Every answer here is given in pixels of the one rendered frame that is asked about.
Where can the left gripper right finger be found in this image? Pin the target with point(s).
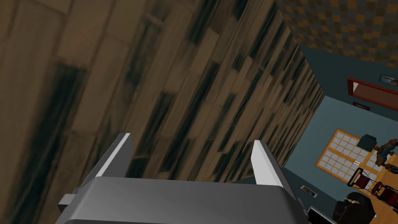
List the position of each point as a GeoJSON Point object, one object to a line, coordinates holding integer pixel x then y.
{"type": "Point", "coordinates": [266, 165]}

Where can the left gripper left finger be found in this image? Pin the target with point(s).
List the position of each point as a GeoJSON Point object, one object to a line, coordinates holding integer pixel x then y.
{"type": "Point", "coordinates": [115, 157]}

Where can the black armchair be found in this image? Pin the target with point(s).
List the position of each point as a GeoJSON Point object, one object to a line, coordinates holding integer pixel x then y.
{"type": "Point", "coordinates": [353, 208]}

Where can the red chair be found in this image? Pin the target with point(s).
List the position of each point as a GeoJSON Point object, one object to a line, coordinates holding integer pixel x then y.
{"type": "Point", "coordinates": [362, 180]}

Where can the dark blue box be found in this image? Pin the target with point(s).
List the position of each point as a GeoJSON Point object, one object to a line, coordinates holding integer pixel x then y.
{"type": "Point", "coordinates": [367, 142]}

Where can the red framed doorway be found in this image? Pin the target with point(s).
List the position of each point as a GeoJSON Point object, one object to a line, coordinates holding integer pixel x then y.
{"type": "Point", "coordinates": [373, 93]}

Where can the window with wooden lattice frame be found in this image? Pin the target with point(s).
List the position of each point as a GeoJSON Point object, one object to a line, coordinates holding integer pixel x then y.
{"type": "Point", "coordinates": [345, 155]}

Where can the small framed wall picture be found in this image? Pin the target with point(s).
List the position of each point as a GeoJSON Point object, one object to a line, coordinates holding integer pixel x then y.
{"type": "Point", "coordinates": [389, 79]}

